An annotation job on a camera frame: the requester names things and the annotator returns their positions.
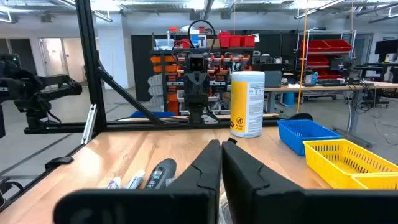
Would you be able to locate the black computer monitor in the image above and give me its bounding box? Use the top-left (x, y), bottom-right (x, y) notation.
top-left (374, 39), bottom-right (398, 63)

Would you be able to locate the black wrist camera cable loop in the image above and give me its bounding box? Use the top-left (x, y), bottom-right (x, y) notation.
top-left (172, 19), bottom-right (216, 68)

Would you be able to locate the blue plastic basket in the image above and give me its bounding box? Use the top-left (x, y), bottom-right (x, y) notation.
top-left (277, 119), bottom-right (342, 157)

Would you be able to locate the black rack with orange bins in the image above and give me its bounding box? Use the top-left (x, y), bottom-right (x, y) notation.
top-left (150, 47), bottom-right (255, 116)

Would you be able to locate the yellow hanging cable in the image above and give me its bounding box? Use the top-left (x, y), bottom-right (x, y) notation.
top-left (296, 0), bottom-right (309, 114)

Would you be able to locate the wooden workbench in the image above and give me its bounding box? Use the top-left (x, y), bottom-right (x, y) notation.
top-left (264, 80), bottom-right (398, 149)

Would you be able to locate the small white toothpaste tube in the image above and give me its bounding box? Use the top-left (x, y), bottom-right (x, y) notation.
top-left (106, 176), bottom-right (123, 190)
top-left (124, 169), bottom-right (146, 190)

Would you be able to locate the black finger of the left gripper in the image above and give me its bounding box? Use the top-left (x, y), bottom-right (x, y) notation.
top-left (197, 72), bottom-right (211, 94)
top-left (183, 72), bottom-right (198, 94)

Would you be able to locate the red storage bins row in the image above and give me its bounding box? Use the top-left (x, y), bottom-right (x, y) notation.
top-left (217, 30), bottom-right (256, 49)

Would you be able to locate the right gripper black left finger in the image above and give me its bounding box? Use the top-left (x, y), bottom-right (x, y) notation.
top-left (52, 139), bottom-right (222, 224)

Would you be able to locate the dark grey deodorant stick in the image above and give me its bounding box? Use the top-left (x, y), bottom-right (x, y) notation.
top-left (144, 158), bottom-right (177, 190)

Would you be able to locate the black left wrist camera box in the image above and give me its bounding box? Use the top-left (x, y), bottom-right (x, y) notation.
top-left (186, 53), bottom-right (208, 73)

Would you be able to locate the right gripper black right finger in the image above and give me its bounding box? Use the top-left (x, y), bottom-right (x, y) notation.
top-left (221, 138), bottom-right (398, 224)

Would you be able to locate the metal rack with red bins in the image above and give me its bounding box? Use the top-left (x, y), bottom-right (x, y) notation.
top-left (297, 30), bottom-right (358, 81)

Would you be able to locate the yellow plastic cup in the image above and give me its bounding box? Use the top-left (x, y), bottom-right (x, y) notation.
top-left (229, 70), bottom-right (266, 139)

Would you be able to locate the yellow plastic basket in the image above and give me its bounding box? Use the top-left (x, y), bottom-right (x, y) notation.
top-left (303, 139), bottom-right (398, 190)
top-left (351, 172), bottom-right (398, 190)

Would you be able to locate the black table edge clamp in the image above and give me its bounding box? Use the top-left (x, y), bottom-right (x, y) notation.
top-left (44, 156), bottom-right (75, 170)

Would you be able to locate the silver metal strut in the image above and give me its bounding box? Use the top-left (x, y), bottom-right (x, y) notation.
top-left (81, 103), bottom-right (98, 145)

